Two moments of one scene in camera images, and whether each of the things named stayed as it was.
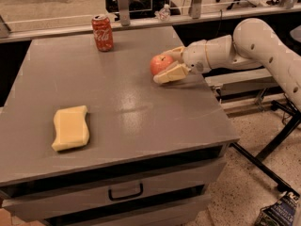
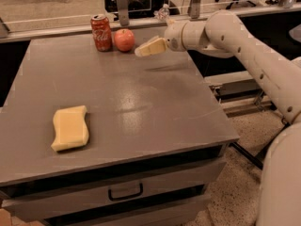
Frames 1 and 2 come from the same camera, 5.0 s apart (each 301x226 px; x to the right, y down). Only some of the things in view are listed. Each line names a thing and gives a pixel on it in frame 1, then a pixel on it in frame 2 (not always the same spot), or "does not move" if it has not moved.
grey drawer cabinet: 87,138 does not move
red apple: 159,62 → 124,40
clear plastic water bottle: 165,13 does not move
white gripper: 195,56 → 173,39
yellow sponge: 71,127 does not move
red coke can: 102,31 does not move
